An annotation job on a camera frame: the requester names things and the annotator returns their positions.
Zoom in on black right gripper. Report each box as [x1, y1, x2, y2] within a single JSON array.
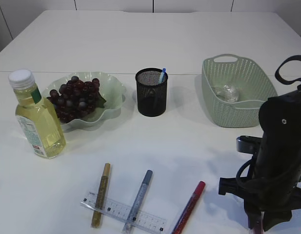
[[219, 177, 301, 232]]

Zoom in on pink purple scissors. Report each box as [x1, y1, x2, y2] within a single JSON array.
[[252, 220, 264, 234]]

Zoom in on clear plastic sheet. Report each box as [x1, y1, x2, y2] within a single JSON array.
[[212, 84, 240, 103]]

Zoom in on blue capped safety scissors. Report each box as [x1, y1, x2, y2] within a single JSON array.
[[158, 68, 166, 84]]

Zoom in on purple artificial grape bunch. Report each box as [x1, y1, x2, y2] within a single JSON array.
[[47, 75, 106, 123]]

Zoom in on yellow tea drink bottle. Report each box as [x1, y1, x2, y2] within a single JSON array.
[[8, 69, 66, 159]]

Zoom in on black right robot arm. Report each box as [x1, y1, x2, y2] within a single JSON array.
[[219, 85, 301, 234]]

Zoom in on red glitter pen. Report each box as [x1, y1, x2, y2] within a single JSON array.
[[171, 181, 205, 234]]

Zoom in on silver glitter pen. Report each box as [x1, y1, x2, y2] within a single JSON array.
[[122, 170, 153, 234]]

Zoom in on green woven plastic basket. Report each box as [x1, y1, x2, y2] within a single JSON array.
[[201, 54, 277, 128]]

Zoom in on clear plastic ruler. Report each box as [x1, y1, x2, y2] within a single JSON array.
[[80, 192, 166, 234]]

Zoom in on black mesh pen cup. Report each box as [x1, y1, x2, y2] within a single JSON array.
[[135, 68, 168, 117]]

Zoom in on gold glitter pen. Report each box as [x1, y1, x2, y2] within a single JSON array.
[[91, 163, 111, 228]]

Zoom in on green wavy plastic plate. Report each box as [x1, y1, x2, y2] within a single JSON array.
[[41, 72, 126, 131]]

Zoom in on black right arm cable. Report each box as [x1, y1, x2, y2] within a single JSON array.
[[235, 55, 301, 188]]

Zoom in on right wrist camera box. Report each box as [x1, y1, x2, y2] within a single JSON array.
[[236, 136, 262, 155]]

